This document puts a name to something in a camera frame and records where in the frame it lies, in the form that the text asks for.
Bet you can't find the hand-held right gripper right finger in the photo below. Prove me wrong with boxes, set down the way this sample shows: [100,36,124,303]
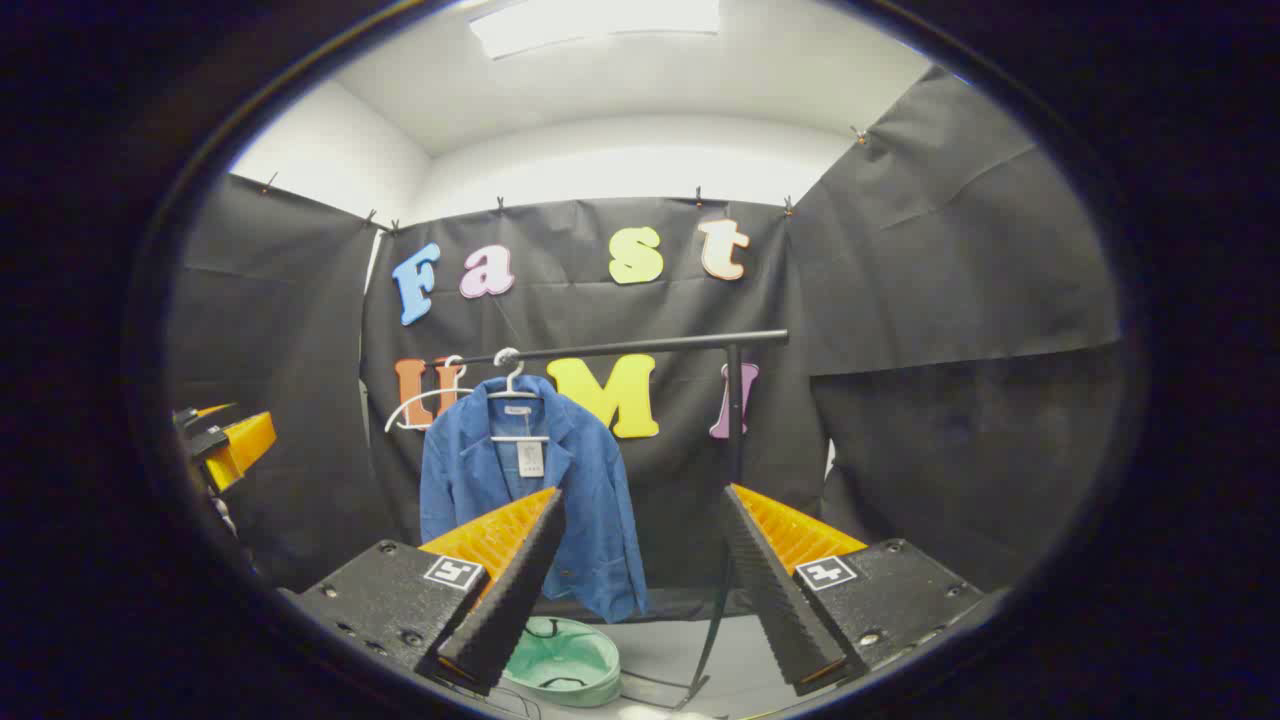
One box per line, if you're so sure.
[718,484,1006,698]

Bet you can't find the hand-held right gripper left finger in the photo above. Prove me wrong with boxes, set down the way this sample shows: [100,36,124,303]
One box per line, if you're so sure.
[290,487,567,698]

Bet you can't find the green laundry hamper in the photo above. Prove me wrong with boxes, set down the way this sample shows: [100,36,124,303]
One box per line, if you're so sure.
[500,616,623,709]

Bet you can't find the blue corduroy jacket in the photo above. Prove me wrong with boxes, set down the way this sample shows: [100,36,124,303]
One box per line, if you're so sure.
[419,375,651,624]

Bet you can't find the white clothes hanger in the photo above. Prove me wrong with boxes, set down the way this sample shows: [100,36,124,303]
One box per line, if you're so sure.
[384,355,476,434]
[487,348,551,444]

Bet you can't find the black clothes rack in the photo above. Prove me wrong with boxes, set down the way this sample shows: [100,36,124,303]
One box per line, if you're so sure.
[447,329,790,711]

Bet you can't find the black backdrop cloth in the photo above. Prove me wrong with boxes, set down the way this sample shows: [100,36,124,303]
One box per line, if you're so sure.
[165,65,1121,621]

